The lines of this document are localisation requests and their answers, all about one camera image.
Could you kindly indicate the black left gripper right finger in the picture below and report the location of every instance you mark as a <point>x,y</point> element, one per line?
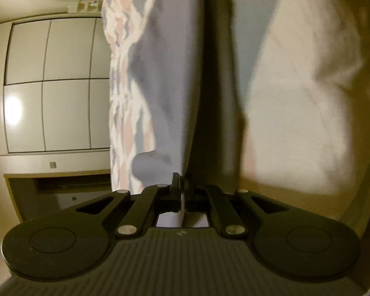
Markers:
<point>288,240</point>

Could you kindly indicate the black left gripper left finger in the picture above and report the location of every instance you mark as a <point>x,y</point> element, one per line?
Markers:
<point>71,241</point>

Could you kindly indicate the grey fleece garment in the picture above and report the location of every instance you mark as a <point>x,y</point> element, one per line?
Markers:
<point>184,65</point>

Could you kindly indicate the checkered pink grey quilt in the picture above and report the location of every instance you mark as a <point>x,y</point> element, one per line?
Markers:
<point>303,83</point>

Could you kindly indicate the white wardrobe doors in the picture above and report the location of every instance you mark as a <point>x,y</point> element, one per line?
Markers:
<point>54,86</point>

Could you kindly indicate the bedside shelf with items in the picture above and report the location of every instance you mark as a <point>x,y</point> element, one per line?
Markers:
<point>85,6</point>

